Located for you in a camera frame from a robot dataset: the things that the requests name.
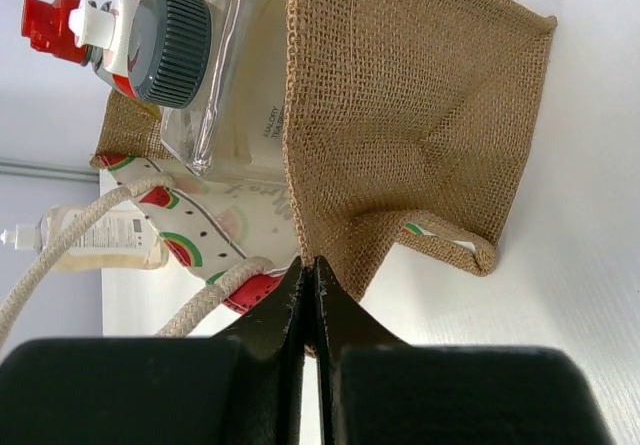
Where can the burlap watermelon canvas bag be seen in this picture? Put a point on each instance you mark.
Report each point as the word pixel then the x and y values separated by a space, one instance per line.
pixel 406 121

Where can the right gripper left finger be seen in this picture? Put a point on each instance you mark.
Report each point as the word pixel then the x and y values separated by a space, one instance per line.
pixel 239 386

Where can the grey cap clear bottle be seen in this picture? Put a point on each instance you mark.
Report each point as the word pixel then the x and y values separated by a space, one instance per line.
pixel 208 81

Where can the red cap yellow bottle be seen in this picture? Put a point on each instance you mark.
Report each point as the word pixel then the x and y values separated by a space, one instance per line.
pixel 46 26

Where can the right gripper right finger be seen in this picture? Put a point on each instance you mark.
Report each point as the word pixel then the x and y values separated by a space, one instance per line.
pixel 377 389

